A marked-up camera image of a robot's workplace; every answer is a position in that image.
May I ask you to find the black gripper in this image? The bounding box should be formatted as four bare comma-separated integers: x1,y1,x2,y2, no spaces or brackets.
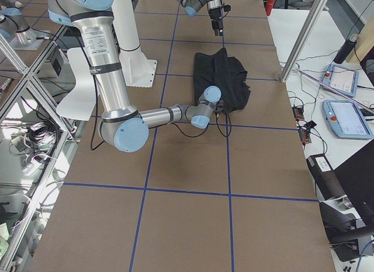
209,8,224,36

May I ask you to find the black graphic t-shirt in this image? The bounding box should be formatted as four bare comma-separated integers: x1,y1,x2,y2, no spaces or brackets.
193,48,251,113

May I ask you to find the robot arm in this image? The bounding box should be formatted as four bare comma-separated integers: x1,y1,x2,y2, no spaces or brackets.
177,0,231,36
48,0,221,152

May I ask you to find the red fire extinguisher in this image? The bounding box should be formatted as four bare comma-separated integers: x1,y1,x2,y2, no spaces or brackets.
265,0,276,16

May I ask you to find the orange power strip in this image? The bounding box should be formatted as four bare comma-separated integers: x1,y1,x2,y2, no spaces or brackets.
292,106,311,147

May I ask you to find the black water bottle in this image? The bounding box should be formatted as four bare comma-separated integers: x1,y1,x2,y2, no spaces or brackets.
333,33,359,64

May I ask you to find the far teach pendant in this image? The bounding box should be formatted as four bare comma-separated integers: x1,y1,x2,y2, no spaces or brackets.
322,64,359,97

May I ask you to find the teach pendant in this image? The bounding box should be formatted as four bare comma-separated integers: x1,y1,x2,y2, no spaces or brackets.
322,64,359,97
322,100,373,140

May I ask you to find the near teach pendant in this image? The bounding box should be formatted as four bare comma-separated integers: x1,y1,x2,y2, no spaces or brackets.
322,100,373,140

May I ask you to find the white chair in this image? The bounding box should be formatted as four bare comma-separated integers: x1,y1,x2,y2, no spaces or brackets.
56,47,96,121

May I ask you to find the dark brown box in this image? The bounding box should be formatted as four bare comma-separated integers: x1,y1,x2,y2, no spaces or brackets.
306,154,346,201

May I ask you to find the black monitor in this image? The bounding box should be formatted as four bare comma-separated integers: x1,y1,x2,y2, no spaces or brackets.
335,141,373,225

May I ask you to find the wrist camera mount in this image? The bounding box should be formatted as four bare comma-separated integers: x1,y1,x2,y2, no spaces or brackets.
214,100,224,118
221,1,231,17

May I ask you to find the aluminium frame post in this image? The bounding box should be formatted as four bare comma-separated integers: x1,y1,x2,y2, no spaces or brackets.
279,0,328,83

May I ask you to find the aluminium cage frame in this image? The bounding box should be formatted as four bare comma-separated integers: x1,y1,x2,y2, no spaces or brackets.
1,27,81,271

